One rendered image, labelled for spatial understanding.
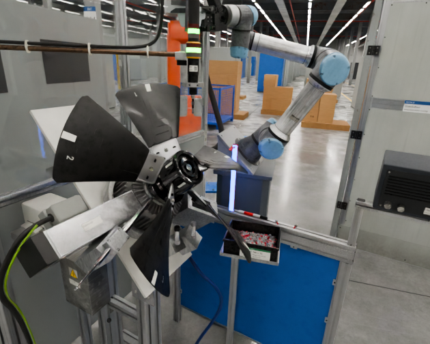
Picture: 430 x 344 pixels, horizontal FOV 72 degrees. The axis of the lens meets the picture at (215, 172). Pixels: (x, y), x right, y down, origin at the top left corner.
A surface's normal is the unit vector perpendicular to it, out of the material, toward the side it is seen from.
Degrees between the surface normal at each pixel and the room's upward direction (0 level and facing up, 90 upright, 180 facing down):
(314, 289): 90
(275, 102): 90
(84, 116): 71
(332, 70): 95
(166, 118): 47
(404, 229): 90
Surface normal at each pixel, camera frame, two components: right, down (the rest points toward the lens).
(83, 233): 0.69, -0.45
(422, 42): -0.48, 0.29
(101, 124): 0.62, 0.04
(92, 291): 0.87, 0.20
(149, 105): 0.16, -0.33
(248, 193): -0.25, 0.33
